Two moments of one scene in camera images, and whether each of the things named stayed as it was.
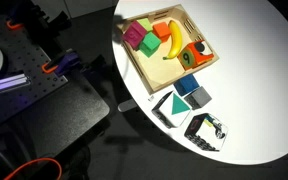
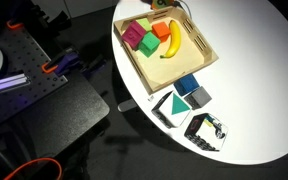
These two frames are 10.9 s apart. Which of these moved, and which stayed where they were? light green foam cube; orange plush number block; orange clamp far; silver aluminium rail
Moved: orange plush number block
Stayed: silver aluminium rail; light green foam cube; orange clamp far
